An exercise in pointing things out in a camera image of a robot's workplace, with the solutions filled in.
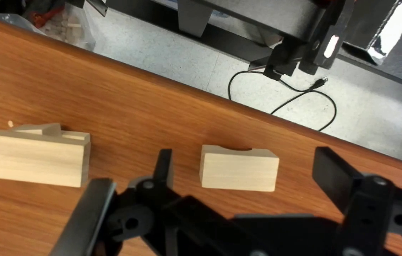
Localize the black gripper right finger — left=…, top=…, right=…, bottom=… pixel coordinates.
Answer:
left=313, top=145, right=396, bottom=245

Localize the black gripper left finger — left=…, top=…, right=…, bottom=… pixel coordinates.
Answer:
left=108, top=148, right=183, bottom=239

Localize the wooden arch block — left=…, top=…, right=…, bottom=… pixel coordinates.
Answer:
left=199, top=144, right=281, bottom=193

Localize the small notched wooden block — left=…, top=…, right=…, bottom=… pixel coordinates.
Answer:
left=6, top=121, right=91, bottom=144

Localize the long flat wooden block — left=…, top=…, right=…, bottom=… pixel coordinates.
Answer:
left=0, top=126, right=92, bottom=189

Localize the clear plastic bag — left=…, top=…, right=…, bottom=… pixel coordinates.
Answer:
left=0, top=0, right=98, bottom=50

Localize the thin black floor cable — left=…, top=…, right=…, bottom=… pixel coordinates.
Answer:
left=227, top=70, right=338, bottom=134

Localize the black clamp with orange handle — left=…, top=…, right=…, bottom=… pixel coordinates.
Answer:
left=261, top=0, right=354, bottom=81

